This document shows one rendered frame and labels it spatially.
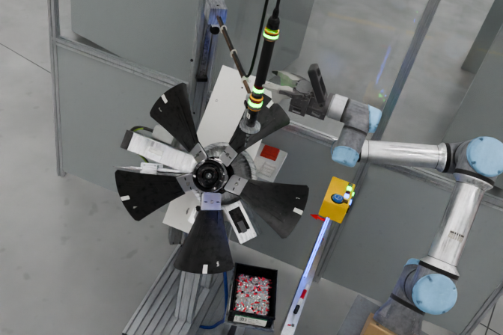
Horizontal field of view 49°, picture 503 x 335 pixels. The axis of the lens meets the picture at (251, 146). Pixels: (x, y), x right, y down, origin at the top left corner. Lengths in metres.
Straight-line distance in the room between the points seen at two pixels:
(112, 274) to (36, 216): 0.61
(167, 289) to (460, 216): 1.77
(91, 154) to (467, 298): 2.23
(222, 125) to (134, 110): 0.87
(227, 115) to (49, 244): 1.49
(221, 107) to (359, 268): 1.34
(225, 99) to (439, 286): 1.11
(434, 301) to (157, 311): 1.66
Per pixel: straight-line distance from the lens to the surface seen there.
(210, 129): 2.27
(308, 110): 1.72
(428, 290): 1.69
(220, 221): 2.07
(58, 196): 3.58
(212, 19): 2.26
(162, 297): 3.02
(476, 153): 1.71
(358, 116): 1.67
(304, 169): 2.80
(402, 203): 2.81
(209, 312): 2.99
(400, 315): 1.83
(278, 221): 1.96
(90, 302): 3.10
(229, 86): 2.28
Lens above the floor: 2.58
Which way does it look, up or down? 39 degrees down
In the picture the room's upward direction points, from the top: 13 degrees clockwise
